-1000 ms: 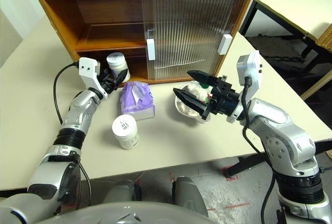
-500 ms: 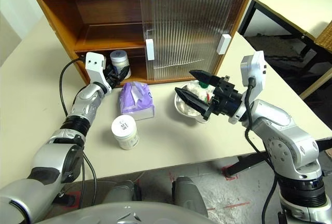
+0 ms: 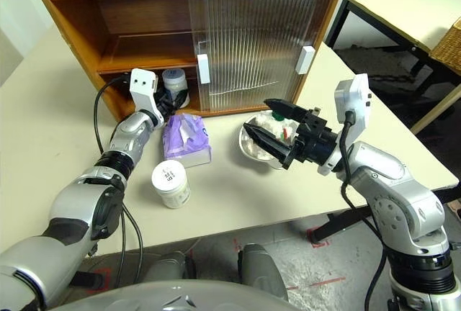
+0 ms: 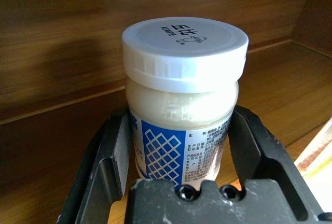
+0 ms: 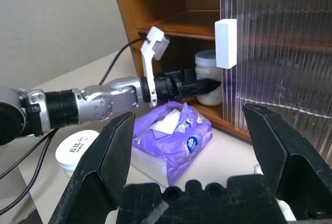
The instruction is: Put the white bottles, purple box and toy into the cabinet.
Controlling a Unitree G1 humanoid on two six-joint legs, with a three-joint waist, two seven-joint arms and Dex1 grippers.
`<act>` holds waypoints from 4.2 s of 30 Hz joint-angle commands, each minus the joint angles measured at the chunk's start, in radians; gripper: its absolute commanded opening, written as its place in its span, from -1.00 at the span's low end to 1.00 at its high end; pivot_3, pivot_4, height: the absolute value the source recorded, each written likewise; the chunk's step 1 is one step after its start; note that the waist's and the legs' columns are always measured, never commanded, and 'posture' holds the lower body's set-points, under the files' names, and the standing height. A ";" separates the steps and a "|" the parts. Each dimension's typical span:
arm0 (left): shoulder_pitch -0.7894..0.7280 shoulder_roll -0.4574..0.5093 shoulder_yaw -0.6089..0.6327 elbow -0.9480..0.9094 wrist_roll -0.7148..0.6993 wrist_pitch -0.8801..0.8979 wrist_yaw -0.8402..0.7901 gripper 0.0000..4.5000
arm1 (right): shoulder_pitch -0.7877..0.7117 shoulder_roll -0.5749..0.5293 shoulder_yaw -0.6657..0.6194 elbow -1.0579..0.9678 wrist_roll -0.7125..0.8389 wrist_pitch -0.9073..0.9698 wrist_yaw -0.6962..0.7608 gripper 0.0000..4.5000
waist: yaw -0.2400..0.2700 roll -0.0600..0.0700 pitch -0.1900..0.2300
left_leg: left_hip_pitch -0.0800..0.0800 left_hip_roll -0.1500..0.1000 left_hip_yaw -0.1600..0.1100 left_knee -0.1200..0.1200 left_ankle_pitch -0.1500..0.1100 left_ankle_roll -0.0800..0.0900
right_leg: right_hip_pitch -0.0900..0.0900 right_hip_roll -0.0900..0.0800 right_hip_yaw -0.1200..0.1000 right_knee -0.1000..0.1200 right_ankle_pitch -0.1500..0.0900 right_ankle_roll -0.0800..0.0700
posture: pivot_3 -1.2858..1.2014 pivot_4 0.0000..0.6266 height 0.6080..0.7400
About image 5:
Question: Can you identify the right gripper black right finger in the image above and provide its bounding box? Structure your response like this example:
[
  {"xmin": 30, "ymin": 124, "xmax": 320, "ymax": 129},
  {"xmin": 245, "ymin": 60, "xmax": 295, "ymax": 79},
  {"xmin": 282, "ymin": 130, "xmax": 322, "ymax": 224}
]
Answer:
[{"xmin": 242, "ymin": 103, "xmax": 332, "ymax": 222}]

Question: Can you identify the white door handle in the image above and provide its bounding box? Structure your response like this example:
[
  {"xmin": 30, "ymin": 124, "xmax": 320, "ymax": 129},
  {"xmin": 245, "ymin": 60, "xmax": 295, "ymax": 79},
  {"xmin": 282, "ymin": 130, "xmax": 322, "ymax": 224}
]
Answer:
[{"xmin": 214, "ymin": 18, "xmax": 238, "ymax": 69}]

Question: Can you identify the white plastic bottle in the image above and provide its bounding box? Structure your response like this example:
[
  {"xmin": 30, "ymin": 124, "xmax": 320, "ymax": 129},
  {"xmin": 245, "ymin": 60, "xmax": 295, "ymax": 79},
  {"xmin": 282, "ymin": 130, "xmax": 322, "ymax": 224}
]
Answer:
[
  {"xmin": 194, "ymin": 49, "xmax": 223, "ymax": 106},
  {"xmin": 55, "ymin": 130, "xmax": 101, "ymax": 179}
]

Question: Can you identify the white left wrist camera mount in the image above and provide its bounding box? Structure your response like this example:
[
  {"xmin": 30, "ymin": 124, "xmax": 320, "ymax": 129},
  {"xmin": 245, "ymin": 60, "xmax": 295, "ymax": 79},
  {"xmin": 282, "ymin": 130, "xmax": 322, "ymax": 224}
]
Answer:
[{"xmin": 140, "ymin": 26, "xmax": 171, "ymax": 108}]

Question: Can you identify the brown wooden cabinet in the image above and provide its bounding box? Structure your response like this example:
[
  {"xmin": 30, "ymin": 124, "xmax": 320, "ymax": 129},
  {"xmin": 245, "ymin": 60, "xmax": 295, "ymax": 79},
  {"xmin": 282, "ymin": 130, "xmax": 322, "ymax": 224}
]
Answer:
[{"xmin": 109, "ymin": 0, "xmax": 332, "ymax": 157}]

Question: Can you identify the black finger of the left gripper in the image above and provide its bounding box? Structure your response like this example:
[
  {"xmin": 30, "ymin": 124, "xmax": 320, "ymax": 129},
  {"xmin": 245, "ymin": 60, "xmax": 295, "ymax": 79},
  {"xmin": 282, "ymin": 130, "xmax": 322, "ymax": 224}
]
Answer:
[{"xmin": 180, "ymin": 78, "xmax": 222, "ymax": 97}]

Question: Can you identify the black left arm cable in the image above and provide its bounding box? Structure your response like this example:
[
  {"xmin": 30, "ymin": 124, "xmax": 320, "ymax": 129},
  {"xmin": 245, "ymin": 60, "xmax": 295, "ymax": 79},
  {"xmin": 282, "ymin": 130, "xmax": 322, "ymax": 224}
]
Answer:
[{"xmin": 0, "ymin": 36, "xmax": 150, "ymax": 217}]

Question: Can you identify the translucent ribbed sliding door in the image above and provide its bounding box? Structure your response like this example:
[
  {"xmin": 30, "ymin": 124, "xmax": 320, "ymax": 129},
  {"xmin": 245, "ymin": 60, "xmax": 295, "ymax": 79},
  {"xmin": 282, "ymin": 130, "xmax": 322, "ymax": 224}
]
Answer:
[{"xmin": 219, "ymin": 0, "xmax": 332, "ymax": 162}]

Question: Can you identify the purple tissue pack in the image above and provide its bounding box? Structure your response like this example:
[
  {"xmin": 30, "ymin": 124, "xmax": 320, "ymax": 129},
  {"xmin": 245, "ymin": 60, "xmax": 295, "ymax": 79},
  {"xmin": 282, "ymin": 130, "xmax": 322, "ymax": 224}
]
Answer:
[{"xmin": 131, "ymin": 101, "xmax": 214, "ymax": 187}]

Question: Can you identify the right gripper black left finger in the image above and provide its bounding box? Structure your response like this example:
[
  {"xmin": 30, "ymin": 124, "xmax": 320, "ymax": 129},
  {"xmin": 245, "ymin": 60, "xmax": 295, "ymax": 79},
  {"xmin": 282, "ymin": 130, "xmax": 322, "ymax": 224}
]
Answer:
[{"xmin": 48, "ymin": 111, "xmax": 136, "ymax": 224}]

